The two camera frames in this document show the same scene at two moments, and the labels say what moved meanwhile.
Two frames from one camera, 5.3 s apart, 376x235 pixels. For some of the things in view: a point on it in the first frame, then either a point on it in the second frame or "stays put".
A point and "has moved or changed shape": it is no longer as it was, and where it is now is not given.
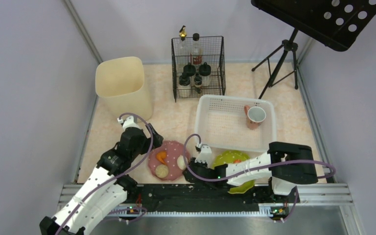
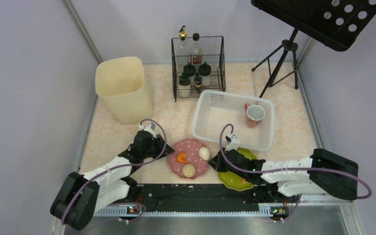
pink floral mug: [255, 115] stays put
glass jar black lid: [190, 69] stays put
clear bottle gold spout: [183, 49] stays put
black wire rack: [198, 67] stays put
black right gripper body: [192, 173] → [220, 160]
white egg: [180, 162] → [204, 153]
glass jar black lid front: [204, 71] stays put
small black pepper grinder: [198, 81] stays put
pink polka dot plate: [163, 160] has moved or changed shape
